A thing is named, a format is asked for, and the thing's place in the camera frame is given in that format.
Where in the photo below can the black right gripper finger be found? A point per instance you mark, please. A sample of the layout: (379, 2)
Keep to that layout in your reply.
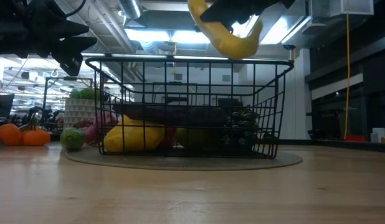
(226, 12)
(234, 25)

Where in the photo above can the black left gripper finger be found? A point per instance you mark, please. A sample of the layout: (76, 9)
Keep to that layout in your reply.
(71, 29)
(71, 46)

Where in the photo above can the yellow banana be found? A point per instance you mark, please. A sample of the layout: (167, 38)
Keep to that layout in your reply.
(230, 46)

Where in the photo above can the black grape bunch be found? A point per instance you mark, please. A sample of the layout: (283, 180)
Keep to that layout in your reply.
(242, 132)

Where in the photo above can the yellow bell pepper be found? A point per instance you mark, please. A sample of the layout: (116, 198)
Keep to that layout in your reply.
(133, 137)

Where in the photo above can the dark purple eggplant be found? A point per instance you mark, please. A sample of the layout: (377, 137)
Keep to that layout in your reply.
(167, 116)

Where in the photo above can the green apple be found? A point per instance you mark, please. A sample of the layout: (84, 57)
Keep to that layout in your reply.
(192, 137)

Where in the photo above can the red bell pepper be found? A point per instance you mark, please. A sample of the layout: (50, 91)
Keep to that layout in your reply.
(169, 138)

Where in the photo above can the potted plant patterned white pot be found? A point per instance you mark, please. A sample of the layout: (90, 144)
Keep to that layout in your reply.
(78, 112)

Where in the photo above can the black monitor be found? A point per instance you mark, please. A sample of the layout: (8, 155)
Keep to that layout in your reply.
(230, 102)
(2, 105)

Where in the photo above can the grey round mat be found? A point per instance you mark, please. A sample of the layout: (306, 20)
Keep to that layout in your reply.
(180, 164)

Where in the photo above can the red low box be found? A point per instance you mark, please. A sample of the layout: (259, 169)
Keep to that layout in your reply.
(354, 138)

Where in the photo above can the black metal stand frame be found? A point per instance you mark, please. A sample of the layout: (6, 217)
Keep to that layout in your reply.
(44, 99)

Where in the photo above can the silver ceiling duct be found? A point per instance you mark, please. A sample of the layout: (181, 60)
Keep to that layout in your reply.
(130, 7)

